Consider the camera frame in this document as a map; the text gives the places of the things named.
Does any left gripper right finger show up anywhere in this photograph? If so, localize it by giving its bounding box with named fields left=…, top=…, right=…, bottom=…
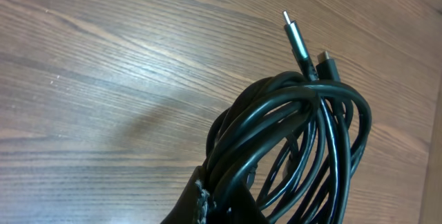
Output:
left=210, top=185, right=269, bottom=224

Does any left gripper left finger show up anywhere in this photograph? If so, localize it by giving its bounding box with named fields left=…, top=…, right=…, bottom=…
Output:
left=161, top=166, right=211, bottom=224

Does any black usb cable thin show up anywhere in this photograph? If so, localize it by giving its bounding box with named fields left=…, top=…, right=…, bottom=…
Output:
left=255, top=50, right=367, bottom=224

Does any black usb cable thick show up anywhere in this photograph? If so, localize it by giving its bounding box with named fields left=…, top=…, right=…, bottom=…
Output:
left=205, top=9, right=373, bottom=224

